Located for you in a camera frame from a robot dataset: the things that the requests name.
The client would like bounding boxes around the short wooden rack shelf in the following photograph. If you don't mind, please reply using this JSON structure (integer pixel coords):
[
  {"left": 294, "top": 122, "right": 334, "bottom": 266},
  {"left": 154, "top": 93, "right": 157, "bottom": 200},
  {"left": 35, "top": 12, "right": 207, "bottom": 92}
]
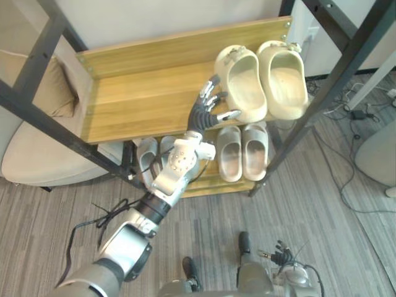
[{"left": 123, "top": 119, "right": 270, "bottom": 199}]

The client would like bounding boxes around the black metal rack frame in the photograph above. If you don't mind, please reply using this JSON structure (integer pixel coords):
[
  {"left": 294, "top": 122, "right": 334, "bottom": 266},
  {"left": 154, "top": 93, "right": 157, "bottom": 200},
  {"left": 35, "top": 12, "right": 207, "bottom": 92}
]
[{"left": 0, "top": 0, "right": 396, "bottom": 199}]

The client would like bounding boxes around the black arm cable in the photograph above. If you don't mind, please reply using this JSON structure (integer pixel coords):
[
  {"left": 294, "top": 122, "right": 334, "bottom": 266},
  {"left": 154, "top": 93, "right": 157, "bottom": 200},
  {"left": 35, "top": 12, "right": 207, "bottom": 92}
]
[{"left": 55, "top": 197, "right": 147, "bottom": 289}]

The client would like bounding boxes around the white floor cable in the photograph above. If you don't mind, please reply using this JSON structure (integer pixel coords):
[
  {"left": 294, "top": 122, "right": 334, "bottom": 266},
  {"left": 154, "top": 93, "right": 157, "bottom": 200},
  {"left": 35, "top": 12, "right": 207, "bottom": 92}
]
[{"left": 323, "top": 88, "right": 356, "bottom": 116}]

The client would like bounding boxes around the large cream clog slipper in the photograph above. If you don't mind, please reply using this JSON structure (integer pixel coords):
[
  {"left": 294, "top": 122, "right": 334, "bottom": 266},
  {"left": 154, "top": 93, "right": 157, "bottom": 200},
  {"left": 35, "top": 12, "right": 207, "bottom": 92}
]
[
  {"left": 256, "top": 40, "right": 310, "bottom": 121},
  {"left": 213, "top": 45, "right": 269, "bottom": 123}
]

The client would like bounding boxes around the white table leg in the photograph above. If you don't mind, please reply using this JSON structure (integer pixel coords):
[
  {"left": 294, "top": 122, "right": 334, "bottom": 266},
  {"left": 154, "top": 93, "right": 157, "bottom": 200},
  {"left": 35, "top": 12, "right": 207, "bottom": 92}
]
[{"left": 343, "top": 49, "right": 396, "bottom": 112}]

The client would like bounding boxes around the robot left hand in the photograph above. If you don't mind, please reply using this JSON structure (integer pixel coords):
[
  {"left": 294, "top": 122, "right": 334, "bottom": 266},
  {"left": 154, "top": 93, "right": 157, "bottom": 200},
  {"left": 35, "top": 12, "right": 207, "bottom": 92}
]
[{"left": 187, "top": 74, "right": 242, "bottom": 135}]

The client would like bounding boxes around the tan cushion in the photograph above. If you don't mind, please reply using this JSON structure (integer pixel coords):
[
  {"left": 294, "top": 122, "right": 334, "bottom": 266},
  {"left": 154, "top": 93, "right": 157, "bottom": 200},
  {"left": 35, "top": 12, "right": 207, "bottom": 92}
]
[{"left": 0, "top": 48, "right": 80, "bottom": 119}]

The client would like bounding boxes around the long black floor cable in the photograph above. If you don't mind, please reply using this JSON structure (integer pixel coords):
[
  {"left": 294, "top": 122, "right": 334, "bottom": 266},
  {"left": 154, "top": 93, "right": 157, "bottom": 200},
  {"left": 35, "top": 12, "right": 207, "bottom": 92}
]
[{"left": 311, "top": 128, "right": 396, "bottom": 215}]

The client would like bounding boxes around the robot left leg dark foot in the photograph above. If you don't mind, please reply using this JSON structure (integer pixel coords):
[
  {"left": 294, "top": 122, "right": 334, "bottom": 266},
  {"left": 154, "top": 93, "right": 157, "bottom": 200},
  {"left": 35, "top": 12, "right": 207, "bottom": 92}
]
[{"left": 181, "top": 256, "right": 202, "bottom": 292}]

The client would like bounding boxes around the beige slide slipper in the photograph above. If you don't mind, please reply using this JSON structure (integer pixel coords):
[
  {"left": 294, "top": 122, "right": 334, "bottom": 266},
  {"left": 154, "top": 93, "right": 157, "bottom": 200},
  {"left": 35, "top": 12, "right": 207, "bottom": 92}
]
[
  {"left": 241, "top": 121, "right": 270, "bottom": 182},
  {"left": 216, "top": 125, "right": 243, "bottom": 183}
]

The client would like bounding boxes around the long wooden rack shelf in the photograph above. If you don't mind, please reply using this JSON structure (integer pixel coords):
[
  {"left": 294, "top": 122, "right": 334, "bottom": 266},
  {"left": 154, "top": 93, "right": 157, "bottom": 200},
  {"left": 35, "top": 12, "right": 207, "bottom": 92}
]
[{"left": 75, "top": 15, "right": 310, "bottom": 145}]

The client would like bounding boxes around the grey rounded chair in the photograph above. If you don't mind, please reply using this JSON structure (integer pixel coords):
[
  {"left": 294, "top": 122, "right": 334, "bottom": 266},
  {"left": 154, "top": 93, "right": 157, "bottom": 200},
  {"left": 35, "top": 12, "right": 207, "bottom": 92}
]
[{"left": 354, "top": 123, "right": 396, "bottom": 187}]

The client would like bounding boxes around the beige armchair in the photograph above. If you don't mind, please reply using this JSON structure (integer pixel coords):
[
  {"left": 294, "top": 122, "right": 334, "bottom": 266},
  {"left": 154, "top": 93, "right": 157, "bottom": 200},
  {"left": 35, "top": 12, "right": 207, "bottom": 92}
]
[{"left": 0, "top": 33, "right": 110, "bottom": 190}]

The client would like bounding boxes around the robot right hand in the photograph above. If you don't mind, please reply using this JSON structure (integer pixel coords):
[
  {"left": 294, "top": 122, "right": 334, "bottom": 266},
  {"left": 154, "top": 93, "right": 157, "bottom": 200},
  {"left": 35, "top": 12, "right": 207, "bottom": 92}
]
[{"left": 258, "top": 240, "right": 295, "bottom": 267}]

